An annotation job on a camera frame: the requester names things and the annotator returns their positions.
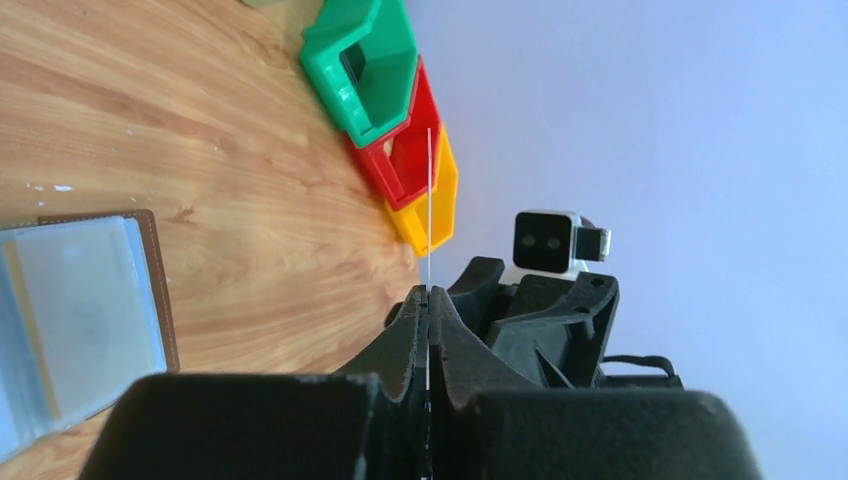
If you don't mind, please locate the brown leather card holder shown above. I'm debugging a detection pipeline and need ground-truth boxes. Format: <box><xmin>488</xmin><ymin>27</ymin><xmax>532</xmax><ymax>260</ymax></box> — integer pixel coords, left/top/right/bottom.
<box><xmin>0</xmin><ymin>209</ymin><xmax>181</xmax><ymax>465</ymax></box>

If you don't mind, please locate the red plastic bin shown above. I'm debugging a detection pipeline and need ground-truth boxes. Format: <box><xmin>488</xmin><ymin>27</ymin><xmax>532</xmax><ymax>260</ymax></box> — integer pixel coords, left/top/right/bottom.
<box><xmin>345</xmin><ymin>57</ymin><xmax>443</xmax><ymax>211</ymax></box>

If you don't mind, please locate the green plastic bin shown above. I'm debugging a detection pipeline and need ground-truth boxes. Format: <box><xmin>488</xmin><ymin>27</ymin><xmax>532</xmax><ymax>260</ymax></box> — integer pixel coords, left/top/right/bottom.
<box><xmin>300</xmin><ymin>0</ymin><xmax>418</xmax><ymax>148</ymax></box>

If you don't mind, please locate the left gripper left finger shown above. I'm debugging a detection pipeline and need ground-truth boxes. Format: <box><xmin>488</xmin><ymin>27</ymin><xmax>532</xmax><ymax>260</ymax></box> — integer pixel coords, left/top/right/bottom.
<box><xmin>80</xmin><ymin>285</ymin><xmax>427</xmax><ymax>479</ymax></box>

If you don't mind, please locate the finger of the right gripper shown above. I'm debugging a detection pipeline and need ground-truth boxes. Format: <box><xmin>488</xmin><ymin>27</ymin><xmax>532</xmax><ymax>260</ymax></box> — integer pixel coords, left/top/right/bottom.
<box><xmin>448</xmin><ymin>256</ymin><xmax>507</xmax><ymax>338</ymax></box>
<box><xmin>486</xmin><ymin>272</ymin><xmax>620</xmax><ymax>388</ymax></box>

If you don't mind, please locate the yellow plastic bin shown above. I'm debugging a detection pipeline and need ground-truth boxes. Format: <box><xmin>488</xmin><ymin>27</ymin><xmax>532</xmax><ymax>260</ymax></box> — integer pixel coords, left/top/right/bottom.
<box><xmin>383</xmin><ymin>129</ymin><xmax>459</xmax><ymax>258</ymax></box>

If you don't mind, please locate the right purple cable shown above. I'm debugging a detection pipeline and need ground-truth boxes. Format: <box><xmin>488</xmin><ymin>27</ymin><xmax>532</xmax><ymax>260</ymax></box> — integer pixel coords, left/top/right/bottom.
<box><xmin>599</xmin><ymin>354</ymin><xmax>678</xmax><ymax>380</ymax></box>

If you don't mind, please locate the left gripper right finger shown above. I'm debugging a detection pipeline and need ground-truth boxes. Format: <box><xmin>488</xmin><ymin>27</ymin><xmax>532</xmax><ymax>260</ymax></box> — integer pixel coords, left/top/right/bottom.
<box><xmin>430</xmin><ymin>287</ymin><xmax>762</xmax><ymax>479</ymax></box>

